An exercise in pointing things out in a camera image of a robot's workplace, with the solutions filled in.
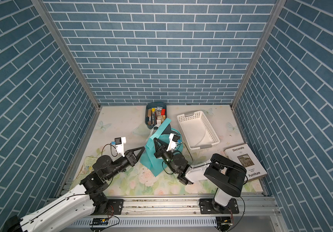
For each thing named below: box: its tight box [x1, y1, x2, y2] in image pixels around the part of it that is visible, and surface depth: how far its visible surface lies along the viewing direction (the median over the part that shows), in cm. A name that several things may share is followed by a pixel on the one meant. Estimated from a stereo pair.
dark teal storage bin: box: [145, 101, 167, 130], surface depth 114 cm
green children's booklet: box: [69, 155, 99, 191], surface depth 88 cm
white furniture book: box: [224, 143, 269, 181], surface depth 92 cm
